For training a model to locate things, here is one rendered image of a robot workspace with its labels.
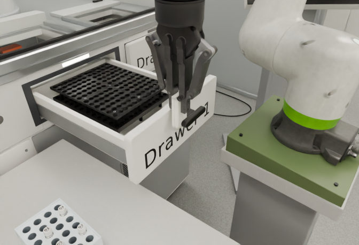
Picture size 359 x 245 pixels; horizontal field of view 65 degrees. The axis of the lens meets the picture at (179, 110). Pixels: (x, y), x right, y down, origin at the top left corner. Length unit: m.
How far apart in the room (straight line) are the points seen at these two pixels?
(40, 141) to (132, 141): 0.36
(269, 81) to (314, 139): 0.84
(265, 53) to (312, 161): 0.26
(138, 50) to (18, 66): 0.35
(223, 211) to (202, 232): 1.00
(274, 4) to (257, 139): 0.30
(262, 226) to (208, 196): 0.76
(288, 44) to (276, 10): 0.09
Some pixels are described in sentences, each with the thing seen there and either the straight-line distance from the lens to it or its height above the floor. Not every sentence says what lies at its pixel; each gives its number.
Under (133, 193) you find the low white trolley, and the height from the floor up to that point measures 0.76.
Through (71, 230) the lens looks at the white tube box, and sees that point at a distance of 0.54.
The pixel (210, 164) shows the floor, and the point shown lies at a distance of 1.76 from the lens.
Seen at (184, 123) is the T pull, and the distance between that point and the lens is 0.53.
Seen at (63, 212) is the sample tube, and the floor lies 0.80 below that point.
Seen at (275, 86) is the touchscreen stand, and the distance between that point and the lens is 1.52.
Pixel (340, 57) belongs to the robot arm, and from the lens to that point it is 0.60.
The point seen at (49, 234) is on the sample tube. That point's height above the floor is 0.80.
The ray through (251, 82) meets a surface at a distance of 2.41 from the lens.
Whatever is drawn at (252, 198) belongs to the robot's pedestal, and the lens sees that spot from 0.82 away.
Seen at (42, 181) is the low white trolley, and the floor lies 0.76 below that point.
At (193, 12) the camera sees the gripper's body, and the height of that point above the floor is 1.12.
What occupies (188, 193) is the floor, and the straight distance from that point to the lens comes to 1.60.
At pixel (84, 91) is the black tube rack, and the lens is 0.70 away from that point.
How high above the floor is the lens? 1.22
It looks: 33 degrees down
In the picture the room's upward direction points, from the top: straight up
